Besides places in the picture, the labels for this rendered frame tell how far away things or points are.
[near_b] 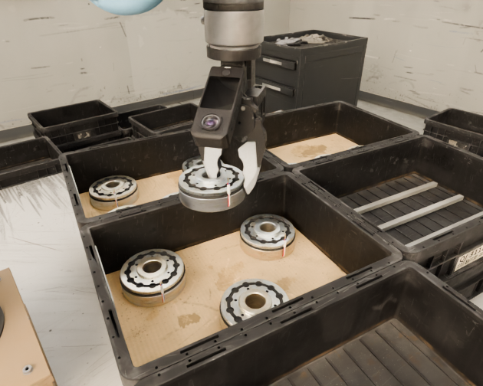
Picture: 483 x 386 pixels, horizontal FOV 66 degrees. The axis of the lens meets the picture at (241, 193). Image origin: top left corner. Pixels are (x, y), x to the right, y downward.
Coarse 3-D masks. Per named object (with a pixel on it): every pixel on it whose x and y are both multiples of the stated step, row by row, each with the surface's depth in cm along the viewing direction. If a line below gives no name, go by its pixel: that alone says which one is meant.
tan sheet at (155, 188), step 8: (160, 176) 93; (168, 176) 93; (176, 176) 93; (144, 184) 90; (152, 184) 90; (160, 184) 90; (168, 184) 90; (176, 184) 90; (88, 192) 87; (144, 192) 87; (152, 192) 87; (160, 192) 87; (168, 192) 87; (80, 200) 84; (88, 200) 84; (144, 200) 84; (152, 200) 84; (88, 208) 81; (96, 208) 81; (88, 216) 78
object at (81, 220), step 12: (168, 132) 91; (180, 132) 92; (108, 144) 86; (120, 144) 86; (132, 144) 87; (60, 156) 80; (264, 156) 81; (276, 168) 75; (72, 180) 71; (72, 192) 67; (72, 204) 64; (144, 204) 64; (156, 204) 64; (84, 216) 61; (96, 216) 61; (108, 216) 61
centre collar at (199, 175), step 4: (204, 168) 59; (200, 172) 58; (204, 172) 58; (220, 172) 58; (224, 172) 58; (196, 176) 57; (200, 176) 57; (220, 176) 57; (224, 176) 56; (196, 180) 57; (200, 180) 56; (204, 180) 56; (208, 180) 55; (212, 180) 55; (216, 180) 55; (220, 180) 56; (224, 180) 56; (208, 184) 55; (212, 184) 55
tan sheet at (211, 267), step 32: (192, 256) 68; (224, 256) 68; (288, 256) 68; (320, 256) 68; (192, 288) 61; (224, 288) 61; (288, 288) 61; (128, 320) 55; (160, 320) 55; (192, 320) 55; (160, 352) 51
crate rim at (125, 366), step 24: (312, 192) 67; (120, 216) 61; (384, 240) 56; (96, 264) 51; (384, 264) 51; (96, 288) 47; (336, 288) 47; (264, 312) 44; (120, 336) 41; (216, 336) 42; (120, 360) 39; (168, 360) 39
